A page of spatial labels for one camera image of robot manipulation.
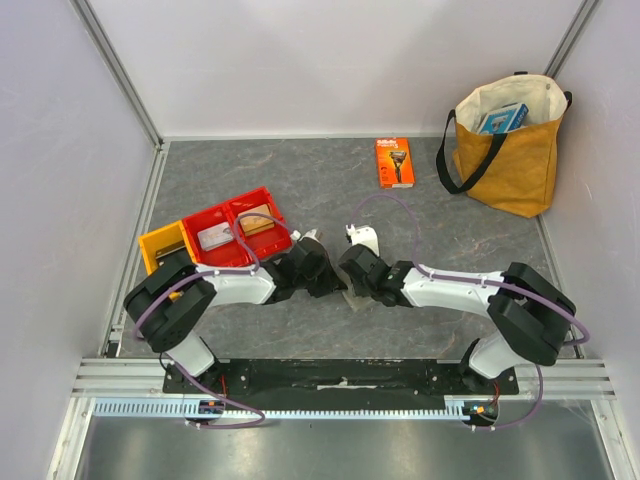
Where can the white cable duct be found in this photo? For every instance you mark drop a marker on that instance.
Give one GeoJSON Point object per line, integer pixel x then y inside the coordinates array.
{"type": "Point", "coordinates": [202, 409]}

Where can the blue razor box in bag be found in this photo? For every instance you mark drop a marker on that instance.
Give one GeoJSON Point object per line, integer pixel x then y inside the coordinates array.
{"type": "Point", "coordinates": [503, 120]}

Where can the grey card holder wallet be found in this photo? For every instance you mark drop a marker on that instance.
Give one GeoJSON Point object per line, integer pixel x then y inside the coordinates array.
{"type": "Point", "coordinates": [357, 303]}

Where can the dark card in yellow bin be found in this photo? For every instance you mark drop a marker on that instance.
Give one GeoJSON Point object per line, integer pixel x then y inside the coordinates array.
{"type": "Point", "coordinates": [163, 256]}

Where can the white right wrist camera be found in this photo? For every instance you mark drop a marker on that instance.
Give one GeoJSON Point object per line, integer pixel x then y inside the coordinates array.
{"type": "Point", "coordinates": [363, 235]}

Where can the grey card in bin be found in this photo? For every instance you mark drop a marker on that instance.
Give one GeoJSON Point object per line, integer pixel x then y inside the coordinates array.
{"type": "Point", "coordinates": [215, 236]}

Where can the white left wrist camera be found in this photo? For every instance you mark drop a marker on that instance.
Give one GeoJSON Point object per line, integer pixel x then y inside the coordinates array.
{"type": "Point", "coordinates": [312, 235]}

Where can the red bin near yellow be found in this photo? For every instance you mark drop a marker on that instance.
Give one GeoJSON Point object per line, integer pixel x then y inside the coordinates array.
{"type": "Point", "coordinates": [229, 255]}

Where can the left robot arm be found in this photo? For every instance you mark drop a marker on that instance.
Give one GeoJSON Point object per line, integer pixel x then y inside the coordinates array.
{"type": "Point", "coordinates": [168, 304]}

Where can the orange razor box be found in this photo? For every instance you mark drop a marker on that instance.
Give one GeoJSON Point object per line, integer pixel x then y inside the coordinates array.
{"type": "Point", "coordinates": [394, 163]}

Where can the tan tote bag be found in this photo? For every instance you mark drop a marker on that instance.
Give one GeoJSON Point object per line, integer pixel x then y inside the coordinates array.
{"type": "Point", "coordinates": [513, 171]}

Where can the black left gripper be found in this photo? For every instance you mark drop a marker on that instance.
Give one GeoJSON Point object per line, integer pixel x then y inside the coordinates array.
{"type": "Point", "coordinates": [330, 283]}

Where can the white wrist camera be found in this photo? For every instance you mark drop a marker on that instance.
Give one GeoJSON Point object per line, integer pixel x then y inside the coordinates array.
{"type": "Point", "coordinates": [312, 235]}
{"type": "Point", "coordinates": [363, 235]}

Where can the red bin far right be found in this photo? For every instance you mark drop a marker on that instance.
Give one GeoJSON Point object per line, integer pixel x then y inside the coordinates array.
{"type": "Point", "coordinates": [268, 242]}

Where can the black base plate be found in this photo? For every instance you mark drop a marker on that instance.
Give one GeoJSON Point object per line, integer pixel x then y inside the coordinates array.
{"type": "Point", "coordinates": [341, 384]}

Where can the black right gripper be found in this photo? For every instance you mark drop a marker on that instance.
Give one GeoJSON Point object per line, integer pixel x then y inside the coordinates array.
{"type": "Point", "coordinates": [353, 267]}

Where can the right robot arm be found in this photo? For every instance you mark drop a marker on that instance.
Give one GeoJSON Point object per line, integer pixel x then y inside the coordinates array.
{"type": "Point", "coordinates": [530, 315]}

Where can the gold card in bin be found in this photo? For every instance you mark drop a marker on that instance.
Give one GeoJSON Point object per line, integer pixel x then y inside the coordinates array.
{"type": "Point", "coordinates": [256, 220]}

